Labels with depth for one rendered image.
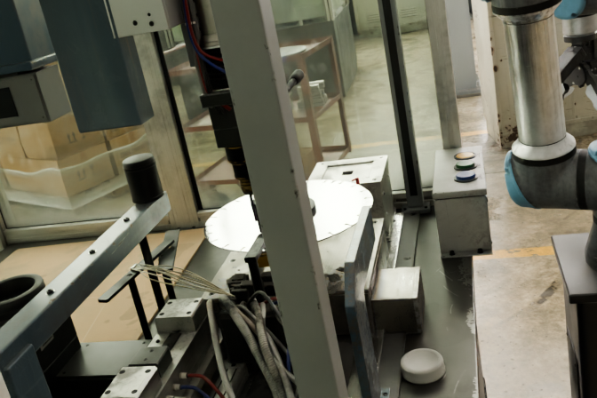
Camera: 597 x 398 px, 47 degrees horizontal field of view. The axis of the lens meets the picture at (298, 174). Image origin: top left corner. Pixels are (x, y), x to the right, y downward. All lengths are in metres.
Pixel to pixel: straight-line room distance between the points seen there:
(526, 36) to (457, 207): 0.39
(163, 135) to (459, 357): 1.01
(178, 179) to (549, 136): 0.99
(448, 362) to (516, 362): 1.28
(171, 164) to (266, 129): 1.32
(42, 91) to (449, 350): 0.80
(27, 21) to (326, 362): 0.79
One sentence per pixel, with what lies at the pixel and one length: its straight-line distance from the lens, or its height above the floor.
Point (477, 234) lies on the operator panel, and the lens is 1.46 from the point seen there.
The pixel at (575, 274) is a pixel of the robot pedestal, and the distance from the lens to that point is 1.40.
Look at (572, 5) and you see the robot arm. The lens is 1.57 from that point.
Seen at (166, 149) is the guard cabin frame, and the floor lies 0.98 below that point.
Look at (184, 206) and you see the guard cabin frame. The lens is 1.90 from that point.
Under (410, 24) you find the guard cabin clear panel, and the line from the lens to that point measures 1.65.
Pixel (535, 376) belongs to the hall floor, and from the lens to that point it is 2.39.
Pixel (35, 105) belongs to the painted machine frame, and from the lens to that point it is 1.21.
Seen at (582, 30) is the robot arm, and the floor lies 1.12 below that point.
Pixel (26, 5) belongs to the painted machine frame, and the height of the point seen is 1.42.
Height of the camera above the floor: 1.43
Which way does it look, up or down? 19 degrees down
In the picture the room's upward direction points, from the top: 11 degrees counter-clockwise
